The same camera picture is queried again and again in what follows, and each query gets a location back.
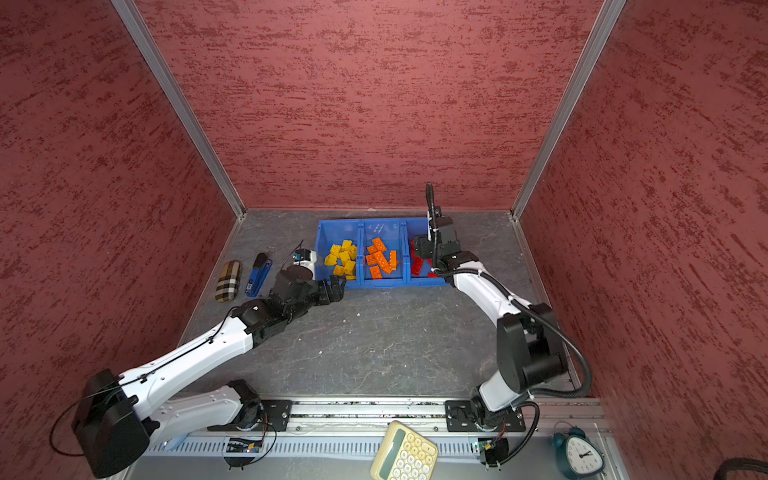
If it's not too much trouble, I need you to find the blue three-compartment bin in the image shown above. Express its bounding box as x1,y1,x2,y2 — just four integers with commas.
315,217,445,290

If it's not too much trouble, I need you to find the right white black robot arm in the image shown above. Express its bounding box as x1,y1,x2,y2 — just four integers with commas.
413,213,568,429

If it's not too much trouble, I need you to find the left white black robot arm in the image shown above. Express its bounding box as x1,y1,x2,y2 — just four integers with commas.
71,265,347,479

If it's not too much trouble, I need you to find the plaid brown glasses case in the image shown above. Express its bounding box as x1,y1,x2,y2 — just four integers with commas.
215,260,242,303

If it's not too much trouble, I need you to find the cream calculator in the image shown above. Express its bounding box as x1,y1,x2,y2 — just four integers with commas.
369,421,438,480

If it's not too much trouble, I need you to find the dark green alarm clock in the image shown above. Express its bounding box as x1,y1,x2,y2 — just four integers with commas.
552,427,605,480

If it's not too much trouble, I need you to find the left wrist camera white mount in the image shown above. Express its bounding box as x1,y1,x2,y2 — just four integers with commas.
293,248,317,268

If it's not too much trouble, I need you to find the black corrugated cable conduit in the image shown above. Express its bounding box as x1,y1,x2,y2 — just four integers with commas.
424,182,594,469

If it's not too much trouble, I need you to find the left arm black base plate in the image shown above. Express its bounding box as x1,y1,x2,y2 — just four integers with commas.
207,399,293,433

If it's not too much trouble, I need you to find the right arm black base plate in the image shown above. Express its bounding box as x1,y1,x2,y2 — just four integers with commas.
444,397,526,433

